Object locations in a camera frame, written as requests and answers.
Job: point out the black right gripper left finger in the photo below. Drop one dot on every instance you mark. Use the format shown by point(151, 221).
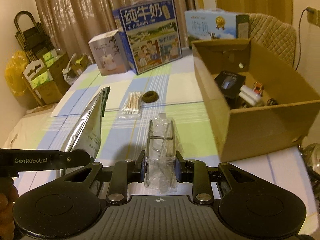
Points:
point(124, 173)

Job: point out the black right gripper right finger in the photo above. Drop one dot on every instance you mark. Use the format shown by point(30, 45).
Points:
point(195, 172)

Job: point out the clear bag with metal rack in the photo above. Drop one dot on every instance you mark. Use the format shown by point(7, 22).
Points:
point(163, 142)

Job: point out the silver foil pouch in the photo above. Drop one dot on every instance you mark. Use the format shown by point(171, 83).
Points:
point(86, 133)

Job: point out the cotton swabs bag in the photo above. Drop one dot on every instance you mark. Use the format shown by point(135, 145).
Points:
point(131, 107)

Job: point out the dark brown hair scrunchie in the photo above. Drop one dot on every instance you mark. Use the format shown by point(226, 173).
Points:
point(150, 97)

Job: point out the black shaver box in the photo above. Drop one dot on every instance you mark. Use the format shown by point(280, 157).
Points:
point(230, 83)

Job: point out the white power adapter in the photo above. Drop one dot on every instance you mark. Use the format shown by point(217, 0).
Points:
point(250, 98)

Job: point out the small toy race car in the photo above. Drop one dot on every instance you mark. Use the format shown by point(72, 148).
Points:
point(258, 88)

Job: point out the left hand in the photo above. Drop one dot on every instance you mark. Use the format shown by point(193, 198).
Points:
point(7, 203)

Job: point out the checkered bed sheet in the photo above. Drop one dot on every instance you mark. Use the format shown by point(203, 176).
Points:
point(180, 99)

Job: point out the cardboard box of tissues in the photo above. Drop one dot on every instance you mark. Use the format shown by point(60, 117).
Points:
point(45, 79)

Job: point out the brown cardboard box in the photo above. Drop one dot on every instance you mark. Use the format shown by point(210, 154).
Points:
point(290, 104)

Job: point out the yellow plastic bag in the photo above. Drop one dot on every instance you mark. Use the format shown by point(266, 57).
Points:
point(13, 73)

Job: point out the white humidifier box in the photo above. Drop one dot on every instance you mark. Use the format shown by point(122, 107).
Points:
point(109, 54)

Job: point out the black folding cart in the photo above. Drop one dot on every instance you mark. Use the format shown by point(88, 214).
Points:
point(34, 41)

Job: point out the silver kettle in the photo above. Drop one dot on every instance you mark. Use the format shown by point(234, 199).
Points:
point(310, 155)

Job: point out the dark blue milk carton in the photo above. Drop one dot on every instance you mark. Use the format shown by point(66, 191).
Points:
point(149, 34)

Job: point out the light blue milk carton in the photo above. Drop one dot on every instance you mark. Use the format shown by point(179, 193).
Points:
point(215, 24)

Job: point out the quilted beige chair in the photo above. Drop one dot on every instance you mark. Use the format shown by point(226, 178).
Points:
point(274, 35)

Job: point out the beige curtain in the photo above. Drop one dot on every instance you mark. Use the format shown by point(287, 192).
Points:
point(70, 24)

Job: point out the beige wall socket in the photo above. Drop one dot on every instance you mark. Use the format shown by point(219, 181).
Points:
point(313, 16)

